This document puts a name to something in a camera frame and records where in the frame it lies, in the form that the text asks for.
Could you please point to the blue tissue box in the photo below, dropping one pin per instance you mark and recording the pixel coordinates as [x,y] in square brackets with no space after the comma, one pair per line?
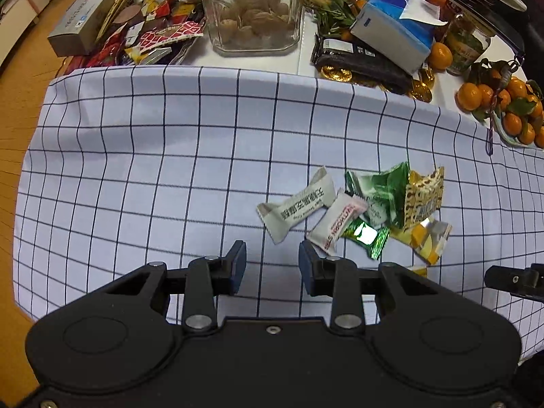
[391,29]

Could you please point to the pile of assorted snack packets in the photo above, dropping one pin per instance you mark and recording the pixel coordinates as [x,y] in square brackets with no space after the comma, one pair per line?
[161,34]

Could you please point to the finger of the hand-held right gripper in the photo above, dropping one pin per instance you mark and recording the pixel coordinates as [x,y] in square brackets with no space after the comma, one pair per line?
[505,279]

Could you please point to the large green white snack packet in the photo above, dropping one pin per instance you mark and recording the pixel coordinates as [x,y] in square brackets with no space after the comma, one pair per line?
[376,187]

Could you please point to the green-label glass jar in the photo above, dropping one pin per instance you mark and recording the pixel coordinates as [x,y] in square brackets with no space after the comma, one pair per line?
[465,46]

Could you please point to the pale bowl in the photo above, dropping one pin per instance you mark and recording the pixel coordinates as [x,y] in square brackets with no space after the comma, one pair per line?
[510,139]

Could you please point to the small green foil candy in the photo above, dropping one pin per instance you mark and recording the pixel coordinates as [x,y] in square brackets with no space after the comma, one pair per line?
[365,233]

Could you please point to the gold foil coin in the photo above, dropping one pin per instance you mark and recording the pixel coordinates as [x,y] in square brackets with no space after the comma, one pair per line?
[426,77]
[420,92]
[335,73]

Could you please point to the pile of leafy tangerines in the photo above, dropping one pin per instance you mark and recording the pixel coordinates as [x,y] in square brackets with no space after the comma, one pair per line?
[471,95]

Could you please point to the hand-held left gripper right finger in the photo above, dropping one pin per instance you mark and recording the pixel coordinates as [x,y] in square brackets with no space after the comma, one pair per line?
[305,267]

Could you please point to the grey cardboard box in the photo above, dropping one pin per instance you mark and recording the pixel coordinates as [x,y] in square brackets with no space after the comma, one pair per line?
[80,21]

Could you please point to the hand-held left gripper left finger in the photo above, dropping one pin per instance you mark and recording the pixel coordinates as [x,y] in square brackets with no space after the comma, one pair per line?
[239,267]

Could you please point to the single tangerine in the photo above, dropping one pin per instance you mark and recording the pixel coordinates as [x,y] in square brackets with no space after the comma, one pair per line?
[440,56]

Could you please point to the grey-white candy packet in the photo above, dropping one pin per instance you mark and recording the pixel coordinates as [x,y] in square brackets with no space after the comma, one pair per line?
[297,208]

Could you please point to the white pink-print candy packet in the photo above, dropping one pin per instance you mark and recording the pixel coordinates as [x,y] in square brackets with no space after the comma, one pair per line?
[338,223]

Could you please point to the black snack packet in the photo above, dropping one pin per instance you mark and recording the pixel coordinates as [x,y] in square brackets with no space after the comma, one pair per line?
[361,61]

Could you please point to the glass jar of walnuts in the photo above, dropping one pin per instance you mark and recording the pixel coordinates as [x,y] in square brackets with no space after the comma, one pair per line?
[255,21]

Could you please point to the gold spotted snack packet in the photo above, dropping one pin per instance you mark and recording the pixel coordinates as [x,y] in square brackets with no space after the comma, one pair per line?
[423,199]

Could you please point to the leafy tangerine branch bunch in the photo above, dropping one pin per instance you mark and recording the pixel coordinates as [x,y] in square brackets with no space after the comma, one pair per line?
[335,12]

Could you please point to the yellow translucent snack packet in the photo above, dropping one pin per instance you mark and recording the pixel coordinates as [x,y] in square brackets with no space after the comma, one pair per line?
[427,238]

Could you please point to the white low cabinet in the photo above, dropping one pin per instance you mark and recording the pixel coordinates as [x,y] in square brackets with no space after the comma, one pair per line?
[25,4]

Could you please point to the white checked cloth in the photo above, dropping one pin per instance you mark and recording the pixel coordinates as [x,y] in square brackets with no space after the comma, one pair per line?
[170,157]

